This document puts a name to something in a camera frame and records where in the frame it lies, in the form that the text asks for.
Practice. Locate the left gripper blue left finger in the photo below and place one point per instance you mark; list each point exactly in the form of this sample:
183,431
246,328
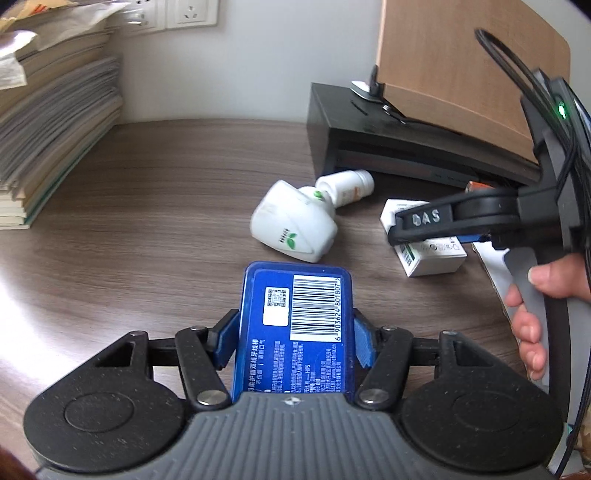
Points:
222,339

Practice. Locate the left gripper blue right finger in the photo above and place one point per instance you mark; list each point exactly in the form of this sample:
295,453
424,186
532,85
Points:
367,339

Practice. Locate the blue floss pick case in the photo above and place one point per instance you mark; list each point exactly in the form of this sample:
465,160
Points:
295,330

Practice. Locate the white barcode carton box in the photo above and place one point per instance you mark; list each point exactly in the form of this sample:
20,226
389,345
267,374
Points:
426,258

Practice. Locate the person's right hand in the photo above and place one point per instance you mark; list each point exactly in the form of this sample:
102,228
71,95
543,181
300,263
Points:
559,279

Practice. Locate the orange white cardboard tray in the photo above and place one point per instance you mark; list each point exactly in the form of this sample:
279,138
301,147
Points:
492,261

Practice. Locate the small white mosquito heater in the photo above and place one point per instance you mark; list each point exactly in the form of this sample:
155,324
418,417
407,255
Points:
298,222

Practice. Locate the white pill bottle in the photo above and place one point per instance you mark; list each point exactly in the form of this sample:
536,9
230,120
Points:
347,187

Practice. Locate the wooden reading stand board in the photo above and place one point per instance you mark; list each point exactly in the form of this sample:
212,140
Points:
434,69

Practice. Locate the black monitor riser shelf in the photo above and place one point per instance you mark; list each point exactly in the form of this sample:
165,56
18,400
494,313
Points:
347,132

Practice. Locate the stack of books and papers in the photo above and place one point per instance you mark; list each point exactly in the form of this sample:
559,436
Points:
59,96

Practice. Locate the white double wall socket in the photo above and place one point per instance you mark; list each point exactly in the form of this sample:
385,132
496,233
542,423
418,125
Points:
152,16

